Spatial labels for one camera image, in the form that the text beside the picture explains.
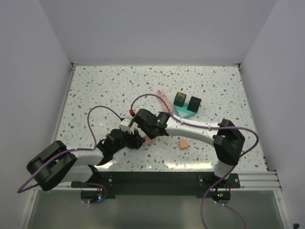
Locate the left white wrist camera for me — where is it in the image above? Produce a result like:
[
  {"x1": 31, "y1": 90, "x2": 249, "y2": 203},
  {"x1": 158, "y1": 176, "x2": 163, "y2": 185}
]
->
[{"x1": 119, "y1": 118, "x2": 133, "y2": 133}]

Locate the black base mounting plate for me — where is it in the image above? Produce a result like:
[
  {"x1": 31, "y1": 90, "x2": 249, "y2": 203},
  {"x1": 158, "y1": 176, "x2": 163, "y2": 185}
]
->
[{"x1": 71, "y1": 171, "x2": 239, "y2": 206}]

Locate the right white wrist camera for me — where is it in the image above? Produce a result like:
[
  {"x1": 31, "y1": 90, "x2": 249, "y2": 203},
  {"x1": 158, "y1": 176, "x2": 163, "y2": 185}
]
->
[{"x1": 129, "y1": 109, "x2": 136, "y2": 118}]

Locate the orange plug adapter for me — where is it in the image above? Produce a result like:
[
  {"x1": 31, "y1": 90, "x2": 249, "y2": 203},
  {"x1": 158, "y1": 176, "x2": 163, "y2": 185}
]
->
[{"x1": 179, "y1": 139, "x2": 189, "y2": 150}]

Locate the pink coiled power cord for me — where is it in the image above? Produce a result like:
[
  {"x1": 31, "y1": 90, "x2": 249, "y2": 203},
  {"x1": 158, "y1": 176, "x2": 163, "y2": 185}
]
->
[{"x1": 157, "y1": 89, "x2": 172, "y2": 113}]

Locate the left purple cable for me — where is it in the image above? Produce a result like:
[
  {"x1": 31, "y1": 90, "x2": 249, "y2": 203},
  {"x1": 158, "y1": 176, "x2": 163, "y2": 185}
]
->
[{"x1": 17, "y1": 105, "x2": 124, "y2": 194}]

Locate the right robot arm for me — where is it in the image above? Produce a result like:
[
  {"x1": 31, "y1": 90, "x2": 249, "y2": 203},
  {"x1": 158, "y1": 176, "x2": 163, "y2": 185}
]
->
[{"x1": 132, "y1": 109, "x2": 245, "y2": 187}]

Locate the green cube adapter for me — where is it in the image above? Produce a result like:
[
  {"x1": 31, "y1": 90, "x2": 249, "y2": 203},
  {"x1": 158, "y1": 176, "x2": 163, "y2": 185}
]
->
[{"x1": 173, "y1": 92, "x2": 187, "y2": 107}]

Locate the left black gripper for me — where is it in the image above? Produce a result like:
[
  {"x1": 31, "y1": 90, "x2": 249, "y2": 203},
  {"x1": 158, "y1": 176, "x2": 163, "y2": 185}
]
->
[{"x1": 112, "y1": 127, "x2": 144, "y2": 154}]

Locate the pink power strip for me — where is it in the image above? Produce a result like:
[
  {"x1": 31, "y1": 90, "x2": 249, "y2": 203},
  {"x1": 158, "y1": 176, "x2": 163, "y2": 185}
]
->
[{"x1": 142, "y1": 135, "x2": 154, "y2": 146}]

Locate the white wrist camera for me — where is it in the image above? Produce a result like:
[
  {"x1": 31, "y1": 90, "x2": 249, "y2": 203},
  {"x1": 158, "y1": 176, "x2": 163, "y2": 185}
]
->
[
  {"x1": 119, "y1": 118, "x2": 133, "y2": 133},
  {"x1": 129, "y1": 109, "x2": 136, "y2": 118}
]

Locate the black cube adapter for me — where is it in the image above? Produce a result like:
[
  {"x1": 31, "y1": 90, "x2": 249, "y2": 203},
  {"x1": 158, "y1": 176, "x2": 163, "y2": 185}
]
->
[{"x1": 187, "y1": 96, "x2": 202, "y2": 113}]

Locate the teal triangular socket base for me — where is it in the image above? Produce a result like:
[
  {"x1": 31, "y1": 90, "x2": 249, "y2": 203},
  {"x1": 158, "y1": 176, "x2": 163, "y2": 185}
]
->
[{"x1": 173, "y1": 103, "x2": 197, "y2": 119}]

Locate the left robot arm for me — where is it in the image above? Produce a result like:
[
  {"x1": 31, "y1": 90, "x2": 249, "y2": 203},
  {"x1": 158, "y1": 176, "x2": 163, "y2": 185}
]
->
[{"x1": 26, "y1": 129, "x2": 145, "y2": 191}]

